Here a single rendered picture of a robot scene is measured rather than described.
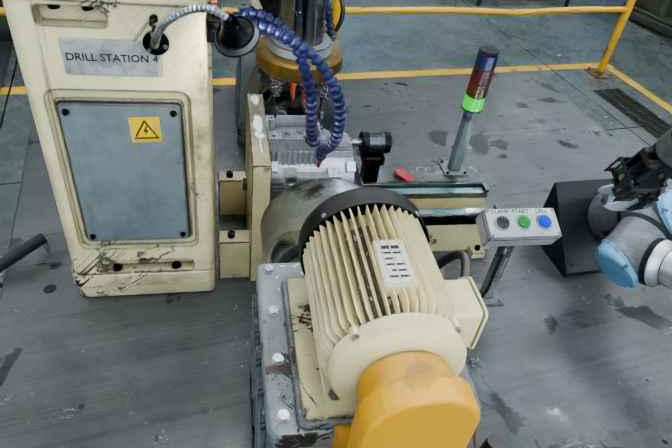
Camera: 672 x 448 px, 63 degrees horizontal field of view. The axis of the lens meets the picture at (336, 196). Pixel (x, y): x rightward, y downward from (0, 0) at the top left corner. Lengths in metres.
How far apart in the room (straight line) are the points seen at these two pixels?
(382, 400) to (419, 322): 0.09
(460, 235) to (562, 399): 0.46
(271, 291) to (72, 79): 0.48
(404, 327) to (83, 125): 0.69
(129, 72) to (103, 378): 0.60
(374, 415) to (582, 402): 0.84
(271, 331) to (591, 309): 0.95
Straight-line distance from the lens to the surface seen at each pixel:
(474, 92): 1.67
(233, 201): 1.49
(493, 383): 1.28
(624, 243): 1.42
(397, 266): 0.63
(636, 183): 1.16
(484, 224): 1.23
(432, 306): 0.62
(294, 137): 1.25
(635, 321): 1.58
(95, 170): 1.10
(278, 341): 0.79
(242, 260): 1.31
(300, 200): 1.03
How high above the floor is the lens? 1.80
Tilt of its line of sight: 39 degrees down
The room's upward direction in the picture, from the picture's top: 8 degrees clockwise
